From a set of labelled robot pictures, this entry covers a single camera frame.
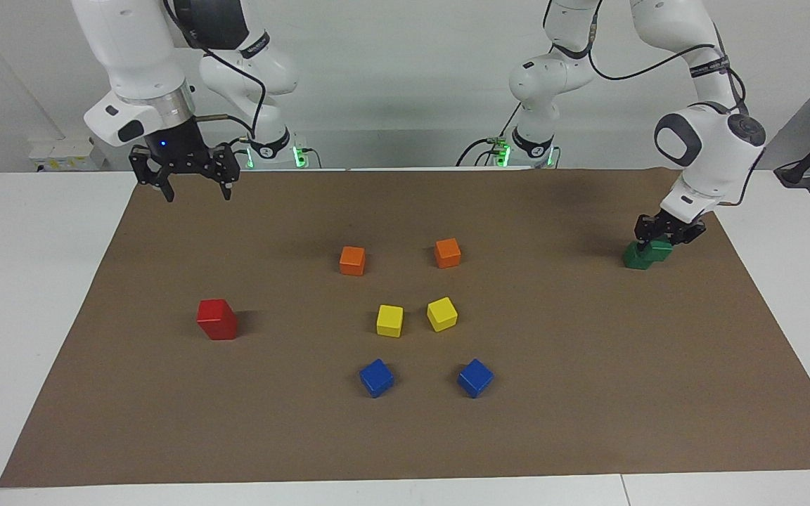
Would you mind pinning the orange wooden block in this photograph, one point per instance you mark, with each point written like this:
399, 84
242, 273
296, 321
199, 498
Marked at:
352, 261
448, 253

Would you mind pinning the white wall socket box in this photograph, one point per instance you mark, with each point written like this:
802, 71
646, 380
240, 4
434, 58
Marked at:
64, 151

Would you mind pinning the yellow wooden block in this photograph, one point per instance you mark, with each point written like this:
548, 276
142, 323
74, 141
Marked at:
389, 321
442, 314

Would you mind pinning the brown table mat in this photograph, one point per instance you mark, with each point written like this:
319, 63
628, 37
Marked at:
588, 393

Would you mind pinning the blue wooden block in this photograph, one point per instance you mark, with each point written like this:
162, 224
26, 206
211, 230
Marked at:
475, 378
377, 378

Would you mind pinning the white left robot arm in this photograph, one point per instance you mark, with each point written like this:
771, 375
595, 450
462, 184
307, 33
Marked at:
714, 151

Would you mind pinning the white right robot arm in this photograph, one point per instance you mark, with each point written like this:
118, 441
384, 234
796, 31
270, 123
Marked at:
131, 49

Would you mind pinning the red wooden block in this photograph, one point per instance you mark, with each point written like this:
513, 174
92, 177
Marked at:
214, 310
221, 333

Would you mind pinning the green lit connector plug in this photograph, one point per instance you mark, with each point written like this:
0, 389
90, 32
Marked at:
299, 156
501, 151

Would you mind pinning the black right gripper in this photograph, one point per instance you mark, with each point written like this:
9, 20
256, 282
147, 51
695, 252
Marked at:
180, 151

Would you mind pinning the green wooden block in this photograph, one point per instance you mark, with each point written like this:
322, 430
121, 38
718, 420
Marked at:
660, 248
637, 258

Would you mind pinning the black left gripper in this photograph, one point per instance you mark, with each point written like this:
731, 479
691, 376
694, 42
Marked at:
666, 226

